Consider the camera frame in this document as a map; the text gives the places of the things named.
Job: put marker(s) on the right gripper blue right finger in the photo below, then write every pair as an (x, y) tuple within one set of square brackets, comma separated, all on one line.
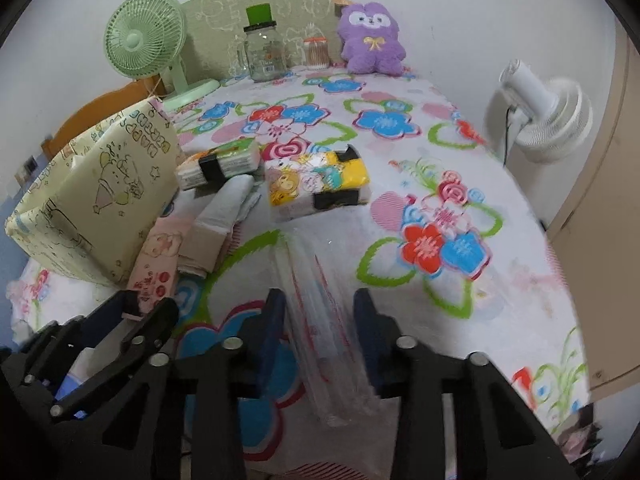
[(377, 335)]

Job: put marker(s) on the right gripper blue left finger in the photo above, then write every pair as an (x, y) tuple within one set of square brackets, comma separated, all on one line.
[(260, 335)]

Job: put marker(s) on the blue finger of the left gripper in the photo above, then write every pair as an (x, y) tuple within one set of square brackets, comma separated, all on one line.
[(93, 328), (153, 331)]

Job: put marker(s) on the clear plastic sleeve pack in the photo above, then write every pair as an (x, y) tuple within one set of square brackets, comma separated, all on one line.
[(322, 331)]

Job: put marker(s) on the pink tissue pack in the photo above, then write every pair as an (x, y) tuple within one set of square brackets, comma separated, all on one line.
[(154, 275)]

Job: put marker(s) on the white cloth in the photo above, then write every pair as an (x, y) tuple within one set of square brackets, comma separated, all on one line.
[(212, 229)]

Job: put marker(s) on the yellow cartoon tissue pack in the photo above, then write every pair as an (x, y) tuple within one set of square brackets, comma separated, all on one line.
[(309, 183)]

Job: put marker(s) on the green tissue pack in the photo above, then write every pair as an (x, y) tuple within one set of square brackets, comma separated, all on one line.
[(219, 164)]

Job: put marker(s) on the yellow cartoon storage box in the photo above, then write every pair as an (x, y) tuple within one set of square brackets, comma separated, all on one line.
[(90, 210)]

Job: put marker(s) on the floral tablecloth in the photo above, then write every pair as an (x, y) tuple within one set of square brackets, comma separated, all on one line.
[(491, 363)]

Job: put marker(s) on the beige door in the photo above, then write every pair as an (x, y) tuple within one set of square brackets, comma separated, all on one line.
[(596, 235)]

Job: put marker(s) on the wooden bed headboard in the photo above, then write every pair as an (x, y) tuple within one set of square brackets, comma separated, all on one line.
[(100, 108)]

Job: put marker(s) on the white floor fan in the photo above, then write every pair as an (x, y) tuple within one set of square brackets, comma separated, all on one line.
[(545, 120)]

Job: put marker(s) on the toothpick jar orange lid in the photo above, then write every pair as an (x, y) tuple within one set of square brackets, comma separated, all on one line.
[(316, 53)]

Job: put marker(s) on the glass mason jar mug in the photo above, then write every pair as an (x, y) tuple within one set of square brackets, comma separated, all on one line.
[(263, 52)]

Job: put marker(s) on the green desk fan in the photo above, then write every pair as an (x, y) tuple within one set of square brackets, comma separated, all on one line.
[(144, 38)]

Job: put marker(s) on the purple plush bunny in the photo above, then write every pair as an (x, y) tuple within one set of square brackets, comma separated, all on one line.
[(370, 40)]

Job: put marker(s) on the green cup on jar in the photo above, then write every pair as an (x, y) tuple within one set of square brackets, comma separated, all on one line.
[(258, 14)]

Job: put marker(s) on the green patterned board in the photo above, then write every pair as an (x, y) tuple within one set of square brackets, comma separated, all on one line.
[(216, 28)]

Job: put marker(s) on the wall power socket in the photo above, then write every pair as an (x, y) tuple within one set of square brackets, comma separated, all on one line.
[(26, 171)]

